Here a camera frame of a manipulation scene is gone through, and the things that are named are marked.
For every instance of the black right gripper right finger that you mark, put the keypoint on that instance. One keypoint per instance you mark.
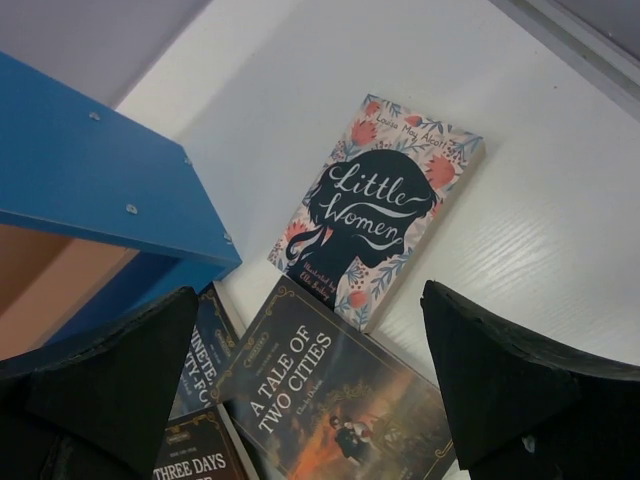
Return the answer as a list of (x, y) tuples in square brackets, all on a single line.
[(521, 405)]

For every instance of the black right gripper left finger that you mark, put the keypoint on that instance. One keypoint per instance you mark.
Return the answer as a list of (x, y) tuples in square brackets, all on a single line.
[(95, 405)]

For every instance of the Three Days to See book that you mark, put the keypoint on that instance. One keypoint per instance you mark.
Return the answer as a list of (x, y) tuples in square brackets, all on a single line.
[(197, 446)]

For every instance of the A Tale of Two Cities book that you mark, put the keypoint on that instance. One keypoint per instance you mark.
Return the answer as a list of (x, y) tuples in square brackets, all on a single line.
[(321, 400)]

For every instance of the Nineteen Eighty-Four dark book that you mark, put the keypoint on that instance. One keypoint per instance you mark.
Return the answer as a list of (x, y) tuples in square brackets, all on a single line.
[(216, 333)]

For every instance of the Little Women floral book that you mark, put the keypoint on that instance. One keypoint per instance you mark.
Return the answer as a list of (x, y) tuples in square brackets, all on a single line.
[(372, 206)]

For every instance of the blue wooden bookshelf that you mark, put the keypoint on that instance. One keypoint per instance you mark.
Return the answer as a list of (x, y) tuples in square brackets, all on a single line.
[(99, 214)]

